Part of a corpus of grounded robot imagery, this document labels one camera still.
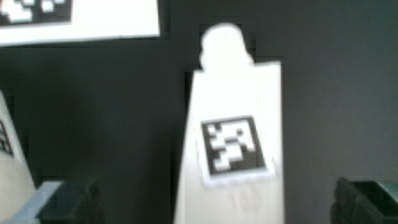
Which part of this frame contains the white stool leg with tag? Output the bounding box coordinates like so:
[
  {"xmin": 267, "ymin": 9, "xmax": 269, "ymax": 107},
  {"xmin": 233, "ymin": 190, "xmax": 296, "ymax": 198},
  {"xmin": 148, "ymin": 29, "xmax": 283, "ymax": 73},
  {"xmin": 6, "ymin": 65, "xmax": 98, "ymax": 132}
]
[{"xmin": 173, "ymin": 23, "xmax": 285, "ymax": 224}]

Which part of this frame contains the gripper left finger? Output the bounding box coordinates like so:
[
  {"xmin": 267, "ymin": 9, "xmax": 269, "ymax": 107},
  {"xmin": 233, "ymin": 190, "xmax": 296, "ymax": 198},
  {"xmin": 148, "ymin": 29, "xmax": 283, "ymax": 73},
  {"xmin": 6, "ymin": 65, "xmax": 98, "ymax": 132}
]
[{"xmin": 0, "ymin": 181, "xmax": 98, "ymax": 224}]

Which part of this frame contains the white stool leg middle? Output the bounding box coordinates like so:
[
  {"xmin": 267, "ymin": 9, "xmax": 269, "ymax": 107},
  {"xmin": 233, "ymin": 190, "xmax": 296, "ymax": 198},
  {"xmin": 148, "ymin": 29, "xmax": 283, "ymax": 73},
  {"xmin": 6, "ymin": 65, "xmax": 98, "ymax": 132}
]
[{"xmin": 0, "ymin": 92, "xmax": 36, "ymax": 223}]

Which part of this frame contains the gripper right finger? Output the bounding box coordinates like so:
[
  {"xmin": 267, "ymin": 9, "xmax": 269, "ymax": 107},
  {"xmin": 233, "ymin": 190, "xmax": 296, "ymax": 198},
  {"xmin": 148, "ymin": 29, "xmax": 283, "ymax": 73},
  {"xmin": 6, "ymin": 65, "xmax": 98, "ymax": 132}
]
[{"xmin": 333, "ymin": 178, "xmax": 398, "ymax": 224}]

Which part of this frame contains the white paper marker sheet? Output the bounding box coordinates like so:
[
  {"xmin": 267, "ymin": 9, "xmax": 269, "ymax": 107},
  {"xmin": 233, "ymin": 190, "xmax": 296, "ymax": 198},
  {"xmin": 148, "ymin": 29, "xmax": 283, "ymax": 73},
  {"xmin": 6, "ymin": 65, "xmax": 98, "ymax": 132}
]
[{"xmin": 0, "ymin": 0, "xmax": 161, "ymax": 47}]

